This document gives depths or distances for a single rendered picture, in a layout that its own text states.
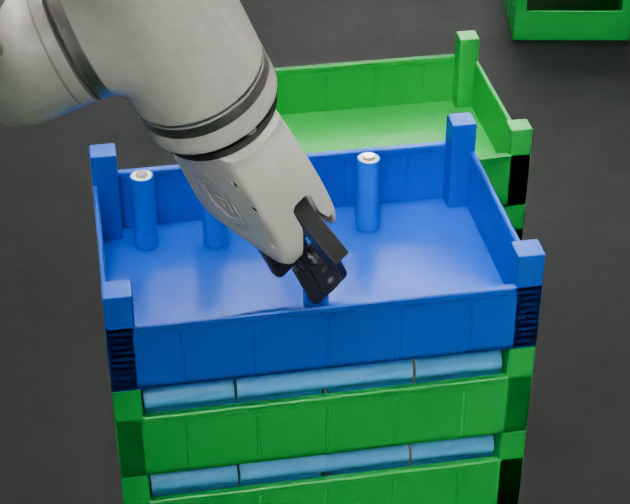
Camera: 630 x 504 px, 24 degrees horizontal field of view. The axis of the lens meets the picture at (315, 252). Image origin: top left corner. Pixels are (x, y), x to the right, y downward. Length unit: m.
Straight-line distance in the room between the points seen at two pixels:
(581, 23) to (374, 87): 1.11
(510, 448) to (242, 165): 0.36
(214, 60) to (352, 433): 0.35
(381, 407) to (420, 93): 0.51
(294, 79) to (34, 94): 0.67
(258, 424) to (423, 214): 0.24
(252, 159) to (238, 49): 0.07
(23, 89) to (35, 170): 1.39
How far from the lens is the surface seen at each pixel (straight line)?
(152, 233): 1.12
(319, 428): 1.05
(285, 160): 0.87
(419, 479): 1.10
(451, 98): 1.50
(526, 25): 2.53
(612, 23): 2.55
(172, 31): 0.79
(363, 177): 1.12
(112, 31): 0.79
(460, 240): 1.14
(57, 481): 1.65
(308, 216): 0.90
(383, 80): 1.47
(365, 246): 1.13
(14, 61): 0.79
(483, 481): 1.12
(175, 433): 1.03
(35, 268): 1.97
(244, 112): 0.84
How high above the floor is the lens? 1.12
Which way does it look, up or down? 35 degrees down
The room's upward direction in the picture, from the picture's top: straight up
